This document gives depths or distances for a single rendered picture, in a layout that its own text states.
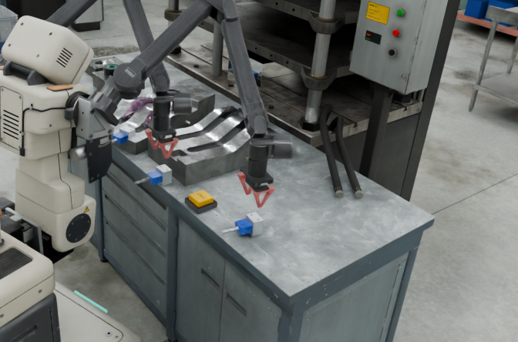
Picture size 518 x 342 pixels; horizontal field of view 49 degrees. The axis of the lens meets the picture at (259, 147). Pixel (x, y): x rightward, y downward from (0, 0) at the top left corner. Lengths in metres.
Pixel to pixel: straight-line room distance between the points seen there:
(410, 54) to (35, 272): 1.53
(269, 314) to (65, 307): 0.86
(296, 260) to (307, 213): 0.26
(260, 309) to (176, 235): 0.49
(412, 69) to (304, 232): 0.83
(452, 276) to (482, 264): 0.24
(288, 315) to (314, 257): 0.19
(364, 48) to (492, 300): 1.47
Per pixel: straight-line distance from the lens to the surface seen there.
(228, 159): 2.09
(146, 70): 1.68
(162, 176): 2.01
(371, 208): 2.03
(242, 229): 1.76
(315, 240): 1.82
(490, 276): 3.30
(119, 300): 2.75
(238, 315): 1.99
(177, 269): 2.26
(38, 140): 1.76
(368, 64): 2.41
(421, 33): 2.27
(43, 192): 1.89
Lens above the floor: 1.87
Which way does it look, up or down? 27 degrees down
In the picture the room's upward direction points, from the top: 6 degrees clockwise
